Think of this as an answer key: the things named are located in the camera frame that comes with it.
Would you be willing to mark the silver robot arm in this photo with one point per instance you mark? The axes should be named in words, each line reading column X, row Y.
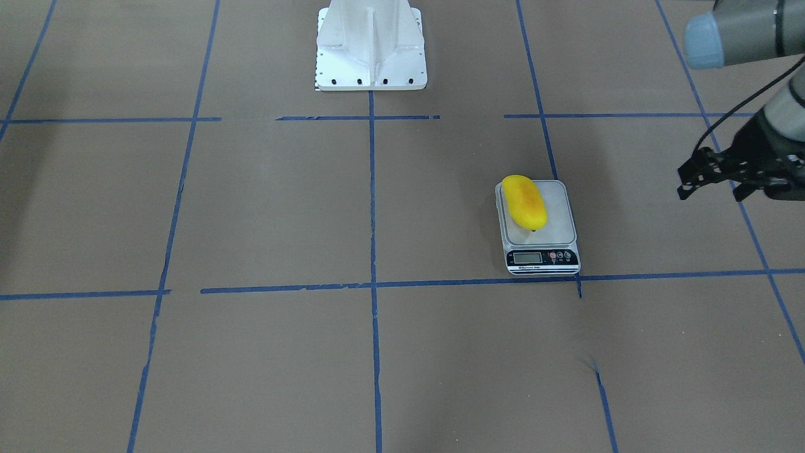
column 739, row 32

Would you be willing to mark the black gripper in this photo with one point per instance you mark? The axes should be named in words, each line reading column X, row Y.
column 768, row 153

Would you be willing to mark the yellow mango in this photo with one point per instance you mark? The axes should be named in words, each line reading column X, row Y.
column 524, row 202

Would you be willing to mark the silver electronic kitchen scale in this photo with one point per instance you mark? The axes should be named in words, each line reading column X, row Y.
column 550, row 251

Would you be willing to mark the white camera post base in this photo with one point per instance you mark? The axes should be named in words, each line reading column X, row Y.
column 370, row 45

